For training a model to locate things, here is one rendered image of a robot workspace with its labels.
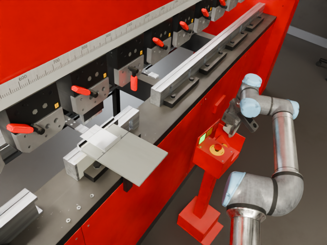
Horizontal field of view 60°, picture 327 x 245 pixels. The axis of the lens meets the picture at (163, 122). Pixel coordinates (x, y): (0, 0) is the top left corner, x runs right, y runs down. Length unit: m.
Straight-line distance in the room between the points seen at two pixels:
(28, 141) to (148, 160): 0.41
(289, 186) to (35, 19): 0.82
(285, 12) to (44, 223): 2.48
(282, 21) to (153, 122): 1.85
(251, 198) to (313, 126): 2.32
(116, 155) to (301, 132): 2.26
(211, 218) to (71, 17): 1.53
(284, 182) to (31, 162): 1.94
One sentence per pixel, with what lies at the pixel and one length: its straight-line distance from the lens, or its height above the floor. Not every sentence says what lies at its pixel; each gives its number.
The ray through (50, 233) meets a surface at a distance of 1.05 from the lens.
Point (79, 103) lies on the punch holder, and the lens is 0.91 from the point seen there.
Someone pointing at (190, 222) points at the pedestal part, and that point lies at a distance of 1.92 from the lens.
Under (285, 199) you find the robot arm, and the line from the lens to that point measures 0.94.
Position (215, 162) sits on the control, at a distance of 1.39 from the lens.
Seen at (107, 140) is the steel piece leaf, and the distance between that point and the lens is 1.09.
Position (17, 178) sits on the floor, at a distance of 2.39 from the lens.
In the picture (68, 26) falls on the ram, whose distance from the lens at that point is 0.79.
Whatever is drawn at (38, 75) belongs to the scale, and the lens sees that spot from 0.77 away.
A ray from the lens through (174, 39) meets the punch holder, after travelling 1.31.
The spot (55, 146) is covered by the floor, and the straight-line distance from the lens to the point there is 2.52.
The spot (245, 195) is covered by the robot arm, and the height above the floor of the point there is 1.08.
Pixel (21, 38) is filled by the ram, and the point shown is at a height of 1.48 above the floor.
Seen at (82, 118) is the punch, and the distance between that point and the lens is 1.02.
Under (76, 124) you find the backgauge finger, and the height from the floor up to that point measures 1.00.
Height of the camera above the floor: 1.78
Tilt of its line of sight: 42 degrees down
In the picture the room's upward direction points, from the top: 6 degrees clockwise
